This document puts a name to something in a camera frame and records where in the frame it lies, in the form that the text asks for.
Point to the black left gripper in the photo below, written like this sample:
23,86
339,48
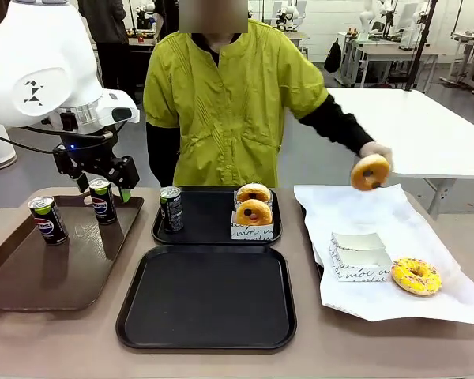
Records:
87,154

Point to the black Pepsi can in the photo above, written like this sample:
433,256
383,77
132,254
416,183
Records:
173,213
102,205
49,225

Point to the glazed brown donut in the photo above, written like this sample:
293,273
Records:
359,177
245,193
243,215

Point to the person's left forearm black sleeve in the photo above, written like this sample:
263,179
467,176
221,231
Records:
339,122

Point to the person's right forearm black sleeve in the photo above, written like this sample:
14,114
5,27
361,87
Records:
162,158

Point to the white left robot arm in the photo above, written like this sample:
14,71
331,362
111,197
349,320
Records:
35,59

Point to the person's left hand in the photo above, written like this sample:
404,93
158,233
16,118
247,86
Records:
379,150

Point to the black plastic tray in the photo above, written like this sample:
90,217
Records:
209,217
205,296

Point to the brown plastic tray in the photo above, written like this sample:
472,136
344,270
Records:
23,276

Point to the person in yellow-green shirt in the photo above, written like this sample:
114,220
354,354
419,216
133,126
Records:
221,118

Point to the bystander in dark clothes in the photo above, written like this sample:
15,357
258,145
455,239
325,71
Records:
110,23

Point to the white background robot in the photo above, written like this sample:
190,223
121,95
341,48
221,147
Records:
290,12
146,12
367,16

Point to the black tray under paper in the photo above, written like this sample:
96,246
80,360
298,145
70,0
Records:
319,263

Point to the white paper sheet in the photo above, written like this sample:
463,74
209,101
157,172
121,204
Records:
359,213

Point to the black backpack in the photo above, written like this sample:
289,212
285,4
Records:
333,57

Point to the white background workbench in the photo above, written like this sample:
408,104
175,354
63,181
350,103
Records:
387,49
470,39

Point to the yellow sprinkled donut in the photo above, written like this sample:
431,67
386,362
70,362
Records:
403,276

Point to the white table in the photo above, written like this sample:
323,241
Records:
418,130

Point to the black stand pole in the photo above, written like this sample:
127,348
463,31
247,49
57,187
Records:
422,47

